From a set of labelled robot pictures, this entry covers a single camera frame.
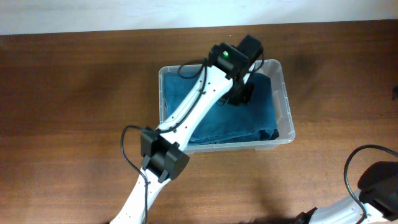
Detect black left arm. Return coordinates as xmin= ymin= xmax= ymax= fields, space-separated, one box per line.
xmin=112 ymin=35 xmax=264 ymax=223

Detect dark blue jeans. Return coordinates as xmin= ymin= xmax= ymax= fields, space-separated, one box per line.
xmin=163 ymin=72 xmax=280 ymax=146

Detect clear plastic storage bin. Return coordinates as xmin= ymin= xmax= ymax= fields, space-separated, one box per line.
xmin=159 ymin=59 xmax=295 ymax=154

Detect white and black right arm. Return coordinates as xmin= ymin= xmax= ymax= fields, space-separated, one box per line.
xmin=293 ymin=161 xmax=397 ymax=224

